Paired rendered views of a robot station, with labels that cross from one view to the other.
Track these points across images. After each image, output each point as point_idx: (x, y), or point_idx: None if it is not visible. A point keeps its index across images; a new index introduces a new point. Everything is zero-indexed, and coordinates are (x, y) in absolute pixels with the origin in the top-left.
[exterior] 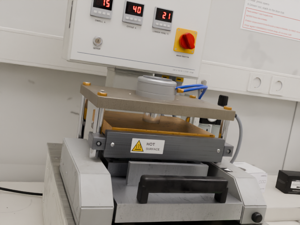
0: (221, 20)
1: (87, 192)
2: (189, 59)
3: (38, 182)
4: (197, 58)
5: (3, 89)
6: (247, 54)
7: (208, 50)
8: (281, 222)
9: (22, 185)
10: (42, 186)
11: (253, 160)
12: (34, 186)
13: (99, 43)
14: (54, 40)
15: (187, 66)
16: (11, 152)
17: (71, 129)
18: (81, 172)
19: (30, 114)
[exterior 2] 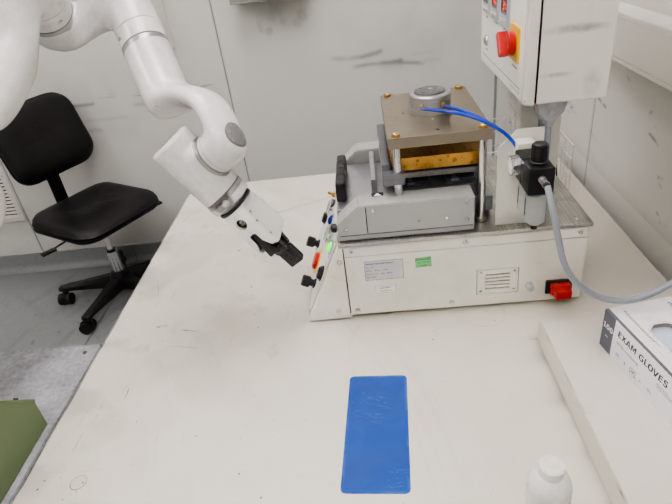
0: None
1: (346, 154)
2: (517, 71)
3: (606, 213)
4: (520, 72)
5: (612, 84)
6: None
7: None
8: (592, 472)
9: (586, 205)
10: (594, 216)
11: None
12: (589, 212)
13: (485, 43)
14: (624, 22)
15: (516, 82)
16: (607, 166)
17: (646, 159)
18: (357, 143)
19: (622, 123)
